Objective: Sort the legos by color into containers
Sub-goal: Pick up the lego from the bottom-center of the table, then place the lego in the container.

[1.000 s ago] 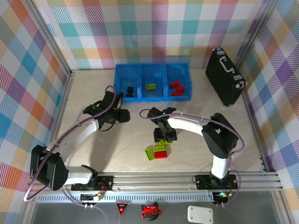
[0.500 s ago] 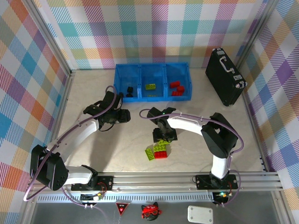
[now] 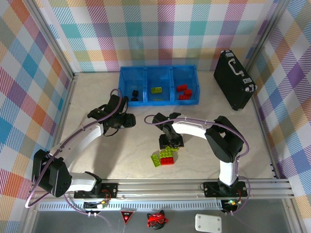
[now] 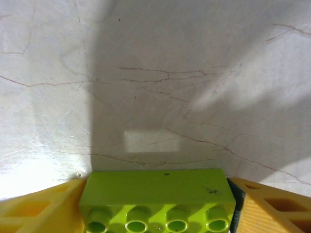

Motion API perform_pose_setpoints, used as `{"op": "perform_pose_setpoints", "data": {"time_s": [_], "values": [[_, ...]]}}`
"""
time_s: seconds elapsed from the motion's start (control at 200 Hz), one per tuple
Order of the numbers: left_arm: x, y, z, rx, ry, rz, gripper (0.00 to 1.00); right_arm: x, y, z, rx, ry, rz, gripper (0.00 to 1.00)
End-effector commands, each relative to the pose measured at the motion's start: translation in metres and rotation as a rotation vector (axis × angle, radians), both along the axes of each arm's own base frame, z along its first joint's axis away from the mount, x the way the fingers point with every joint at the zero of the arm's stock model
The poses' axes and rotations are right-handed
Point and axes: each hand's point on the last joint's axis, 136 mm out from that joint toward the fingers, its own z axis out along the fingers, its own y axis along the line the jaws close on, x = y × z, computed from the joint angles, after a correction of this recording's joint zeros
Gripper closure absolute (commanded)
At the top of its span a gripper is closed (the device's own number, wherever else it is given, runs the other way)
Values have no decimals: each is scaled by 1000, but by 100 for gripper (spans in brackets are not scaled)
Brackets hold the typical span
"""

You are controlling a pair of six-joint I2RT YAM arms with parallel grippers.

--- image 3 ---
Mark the blue plastic bin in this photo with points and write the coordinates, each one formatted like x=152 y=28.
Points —
x=158 y=77
x=131 y=80
x=187 y=75

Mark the black cat figurine red glasses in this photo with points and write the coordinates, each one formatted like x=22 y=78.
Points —
x=156 y=221

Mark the red two-by-four lego brick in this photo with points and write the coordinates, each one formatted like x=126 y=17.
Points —
x=181 y=87

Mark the large lime green lego brick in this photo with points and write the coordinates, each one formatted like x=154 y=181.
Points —
x=168 y=153

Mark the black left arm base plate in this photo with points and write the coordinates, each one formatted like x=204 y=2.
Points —
x=109 y=188

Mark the aluminium side rail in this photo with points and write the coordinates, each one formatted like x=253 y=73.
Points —
x=60 y=121
x=267 y=145

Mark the small circuit board white connector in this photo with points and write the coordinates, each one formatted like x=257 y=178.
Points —
x=100 y=205

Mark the lime green lego plate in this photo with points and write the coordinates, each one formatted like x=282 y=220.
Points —
x=156 y=90

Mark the aluminium frame post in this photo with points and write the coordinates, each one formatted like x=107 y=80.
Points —
x=51 y=36
x=265 y=36

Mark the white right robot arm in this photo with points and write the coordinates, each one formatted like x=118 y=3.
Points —
x=189 y=127

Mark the red triangle stop sign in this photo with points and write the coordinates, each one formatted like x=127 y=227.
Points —
x=126 y=216

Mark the aluminium frame rail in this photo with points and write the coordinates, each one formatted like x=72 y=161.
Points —
x=158 y=187

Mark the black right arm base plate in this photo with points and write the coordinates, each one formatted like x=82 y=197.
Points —
x=211 y=189

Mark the small circuit board green light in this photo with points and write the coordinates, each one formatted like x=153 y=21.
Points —
x=230 y=204

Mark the white rectangular box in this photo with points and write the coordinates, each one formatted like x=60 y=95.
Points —
x=208 y=222

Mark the small black lego brick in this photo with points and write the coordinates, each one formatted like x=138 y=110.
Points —
x=134 y=98
x=134 y=93

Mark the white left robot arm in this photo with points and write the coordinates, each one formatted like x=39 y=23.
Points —
x=82 y=140

